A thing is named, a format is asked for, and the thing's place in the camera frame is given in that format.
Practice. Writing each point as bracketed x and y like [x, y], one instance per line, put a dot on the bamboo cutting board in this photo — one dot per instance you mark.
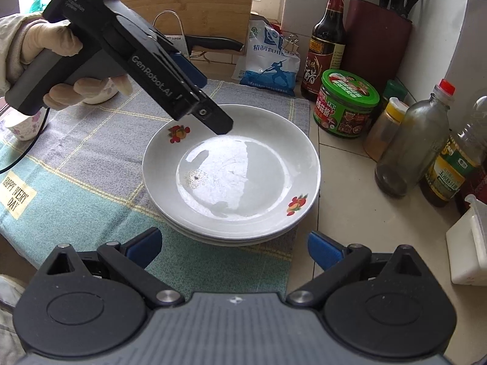
[213, 3]

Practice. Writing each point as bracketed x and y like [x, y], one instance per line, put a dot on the white floral bowl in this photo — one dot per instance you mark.
[23, 129]

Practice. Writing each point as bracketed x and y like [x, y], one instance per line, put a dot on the dark red knife block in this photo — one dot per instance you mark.
[376, 45]

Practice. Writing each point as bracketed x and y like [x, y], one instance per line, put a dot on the dark vinegar bottle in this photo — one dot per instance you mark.
[323, 57]

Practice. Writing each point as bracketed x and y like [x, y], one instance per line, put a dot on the red cap glass bottle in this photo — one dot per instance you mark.
[411, 148]

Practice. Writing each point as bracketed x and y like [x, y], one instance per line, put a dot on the dark green cap jar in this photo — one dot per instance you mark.
[393, 91]

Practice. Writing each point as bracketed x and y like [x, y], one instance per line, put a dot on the green lid sauce jar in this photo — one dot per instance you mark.
[346, 106]

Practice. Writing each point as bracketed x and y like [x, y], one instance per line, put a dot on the red sauce bottle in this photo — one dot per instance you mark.
[477, 194]

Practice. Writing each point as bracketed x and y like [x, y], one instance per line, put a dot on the white plastic box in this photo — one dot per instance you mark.
[470, 247]

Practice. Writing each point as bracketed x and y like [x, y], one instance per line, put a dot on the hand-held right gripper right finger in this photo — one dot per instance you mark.
[323, 251]

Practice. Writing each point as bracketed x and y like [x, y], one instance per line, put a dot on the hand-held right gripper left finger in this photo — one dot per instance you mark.
[144, 247]

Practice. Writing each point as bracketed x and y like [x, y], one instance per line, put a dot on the person's left forearm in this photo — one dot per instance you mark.
[9, 53]

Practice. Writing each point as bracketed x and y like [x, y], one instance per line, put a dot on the yellow cap spice jar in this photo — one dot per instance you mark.
[384, 133]

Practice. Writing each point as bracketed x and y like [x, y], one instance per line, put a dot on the green label oil bottle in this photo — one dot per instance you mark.
[452, 171]

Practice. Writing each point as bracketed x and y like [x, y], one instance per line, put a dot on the person's left hand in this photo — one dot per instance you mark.
[49, 36]

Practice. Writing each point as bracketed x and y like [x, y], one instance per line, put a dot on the white jacket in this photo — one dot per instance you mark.
[11, 311]

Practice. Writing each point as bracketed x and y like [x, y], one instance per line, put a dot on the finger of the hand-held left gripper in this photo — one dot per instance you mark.
[190, 70]
[217, 121]

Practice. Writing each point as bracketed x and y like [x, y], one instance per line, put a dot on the white blue salt bag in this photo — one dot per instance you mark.
[270, 64]

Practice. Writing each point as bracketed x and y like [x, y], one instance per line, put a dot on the grey checked dish mat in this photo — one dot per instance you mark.
[95, 182]

